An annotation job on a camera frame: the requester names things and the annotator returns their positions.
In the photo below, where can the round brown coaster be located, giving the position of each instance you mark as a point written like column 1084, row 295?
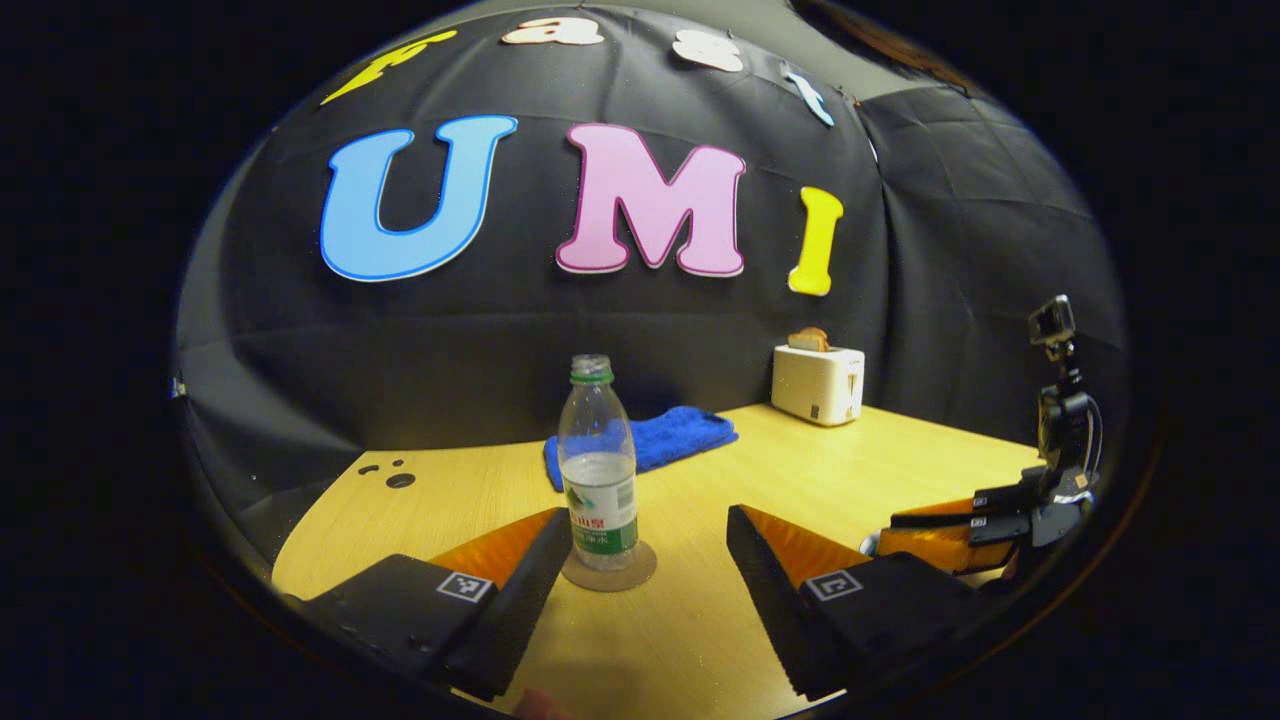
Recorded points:
column 643, row 570

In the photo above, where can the black backdrop cloth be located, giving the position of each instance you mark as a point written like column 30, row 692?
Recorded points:
column 500, row 330

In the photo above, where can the blue folded towel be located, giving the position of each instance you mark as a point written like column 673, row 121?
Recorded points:
column 685, row 430

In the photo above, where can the clear plastic water bottle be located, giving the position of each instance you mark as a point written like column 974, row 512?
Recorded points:
column 598, row 480

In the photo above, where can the toast slice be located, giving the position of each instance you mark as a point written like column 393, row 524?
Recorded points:
column 808, row 339

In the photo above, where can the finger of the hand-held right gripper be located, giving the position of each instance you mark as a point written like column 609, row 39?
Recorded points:
column 940, row 550
column 960, row 512

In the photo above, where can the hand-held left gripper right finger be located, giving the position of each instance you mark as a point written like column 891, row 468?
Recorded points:
column 765, row 600

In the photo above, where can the white toaster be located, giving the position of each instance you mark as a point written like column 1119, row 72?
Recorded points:
column 815, row 385

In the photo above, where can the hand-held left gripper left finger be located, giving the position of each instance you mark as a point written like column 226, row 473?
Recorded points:
column 520, row 600

